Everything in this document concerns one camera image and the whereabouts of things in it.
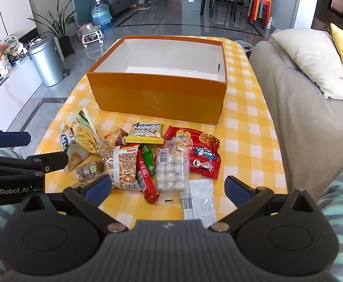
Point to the green snack bar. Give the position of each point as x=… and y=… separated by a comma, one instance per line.
x=147, y=158

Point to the beige sofa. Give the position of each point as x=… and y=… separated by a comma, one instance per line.
x=300, y=129

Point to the orange cardboard box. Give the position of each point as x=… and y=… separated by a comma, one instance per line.
x=159, y=100

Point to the teal striped clothing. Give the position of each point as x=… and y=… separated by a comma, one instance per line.
x=341, y=199

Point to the small bin with plastic bag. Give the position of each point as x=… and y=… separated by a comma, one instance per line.
x=246, y=47

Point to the red snack bar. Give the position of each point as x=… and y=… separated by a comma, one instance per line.
x=148, y=187

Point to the large red snack packet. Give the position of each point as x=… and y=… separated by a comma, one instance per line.
x=205, y=152

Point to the yellow green biscuit packet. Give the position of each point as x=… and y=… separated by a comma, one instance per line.
x=145, y=132

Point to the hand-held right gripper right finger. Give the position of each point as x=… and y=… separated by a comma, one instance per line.
x=236, y=190

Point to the silver trash can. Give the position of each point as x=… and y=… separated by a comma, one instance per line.
x=46, y=61

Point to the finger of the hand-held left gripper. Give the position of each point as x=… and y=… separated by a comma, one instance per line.
x=52, y=161
x=13, y=138

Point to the pale green snack packet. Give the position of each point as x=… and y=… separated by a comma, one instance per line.
x=86, y=117

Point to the clear nut packet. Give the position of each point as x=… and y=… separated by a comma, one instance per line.
x=86, y=171

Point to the white rolling stool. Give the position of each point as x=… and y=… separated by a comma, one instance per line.
x=90, y=35

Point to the potted long-leaf plant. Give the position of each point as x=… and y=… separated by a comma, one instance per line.
x=67, y=45

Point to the blue water jug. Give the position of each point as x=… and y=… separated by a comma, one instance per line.
x=101, y=16

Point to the brown patterned cracker packet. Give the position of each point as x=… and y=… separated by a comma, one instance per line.
x=123, y=164

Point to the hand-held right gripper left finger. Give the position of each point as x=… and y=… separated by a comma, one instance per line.
x=98, y=186

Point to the round painted fan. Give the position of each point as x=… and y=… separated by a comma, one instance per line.
x=10, y=43

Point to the white pillow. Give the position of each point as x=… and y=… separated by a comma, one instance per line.
x=312, y=55

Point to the small brown snack packet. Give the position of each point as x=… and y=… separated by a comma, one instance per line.
x=117, y=138

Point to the clear snack packet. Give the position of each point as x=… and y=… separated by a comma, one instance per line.
x=80, y=147

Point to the white low cabinet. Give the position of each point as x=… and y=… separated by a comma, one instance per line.
x=10, y=100

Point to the clear packet of white balls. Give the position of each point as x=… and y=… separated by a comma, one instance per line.
x=171, y=170

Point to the stacked orange stools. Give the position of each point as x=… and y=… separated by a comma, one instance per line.
x=259, y=6

